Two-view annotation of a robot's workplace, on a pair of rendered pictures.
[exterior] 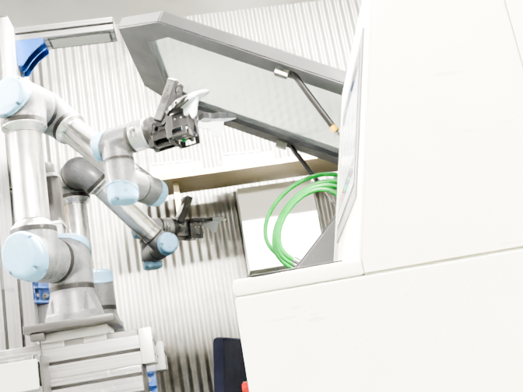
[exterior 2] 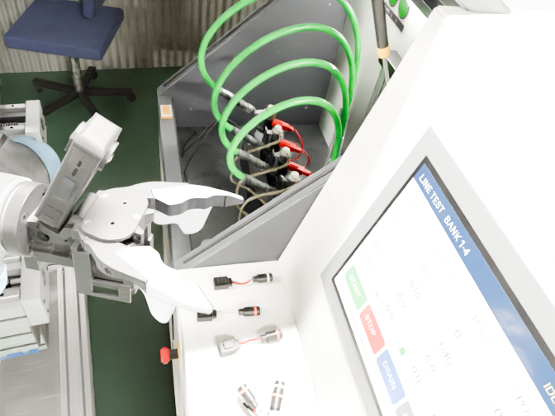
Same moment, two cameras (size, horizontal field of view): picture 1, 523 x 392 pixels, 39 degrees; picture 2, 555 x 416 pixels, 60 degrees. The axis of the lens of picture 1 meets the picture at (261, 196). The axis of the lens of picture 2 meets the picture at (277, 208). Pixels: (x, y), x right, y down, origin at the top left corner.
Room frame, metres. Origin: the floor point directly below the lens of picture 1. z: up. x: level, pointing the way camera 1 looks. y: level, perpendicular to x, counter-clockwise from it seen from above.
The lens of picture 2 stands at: (1.35, 0.12, 1.80)
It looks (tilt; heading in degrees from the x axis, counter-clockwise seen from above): 46 degrees down; 339
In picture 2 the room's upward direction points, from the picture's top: 12 degrees clockwise
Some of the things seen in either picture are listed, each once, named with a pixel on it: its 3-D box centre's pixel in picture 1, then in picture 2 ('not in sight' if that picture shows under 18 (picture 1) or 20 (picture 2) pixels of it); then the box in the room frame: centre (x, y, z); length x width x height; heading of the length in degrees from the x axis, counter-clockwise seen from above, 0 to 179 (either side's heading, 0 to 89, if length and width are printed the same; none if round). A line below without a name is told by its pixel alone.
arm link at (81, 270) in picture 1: (67, 261); not in sight; (1.92, 0.54, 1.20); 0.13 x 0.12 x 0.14; 161
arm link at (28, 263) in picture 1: (29, 177); not in sight; (1.80, 0.58, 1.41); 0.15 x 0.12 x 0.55; 161
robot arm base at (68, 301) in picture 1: (73, 304); not in sight; (1.93, 0.54, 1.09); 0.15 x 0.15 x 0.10
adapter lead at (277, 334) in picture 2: not in sight; (251, 341); (1.75, -0.04, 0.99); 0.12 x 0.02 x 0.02; 98
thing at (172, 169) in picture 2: not in sight; (173, 186); (2.29, 0.07, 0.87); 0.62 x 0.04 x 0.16; 1
